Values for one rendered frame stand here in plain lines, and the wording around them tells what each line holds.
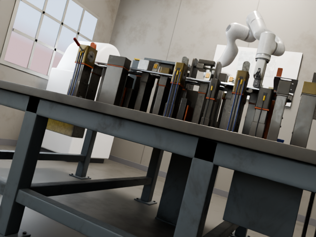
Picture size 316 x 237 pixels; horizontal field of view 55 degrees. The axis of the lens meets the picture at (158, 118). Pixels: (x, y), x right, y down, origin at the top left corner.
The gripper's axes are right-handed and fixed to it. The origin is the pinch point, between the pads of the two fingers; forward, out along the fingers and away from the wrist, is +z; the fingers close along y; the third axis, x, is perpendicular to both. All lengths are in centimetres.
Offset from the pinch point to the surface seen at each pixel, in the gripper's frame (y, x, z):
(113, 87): 21, -79, 19
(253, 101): 2.1, 0.7, 8.9
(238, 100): 24.1, -4.8, 13.5
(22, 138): 69, -90, 57
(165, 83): 6, -53, 9
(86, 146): -81, -155, 70
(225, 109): 2.2, -13.4, 16.5
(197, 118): 5.7, -27.9, 25.7
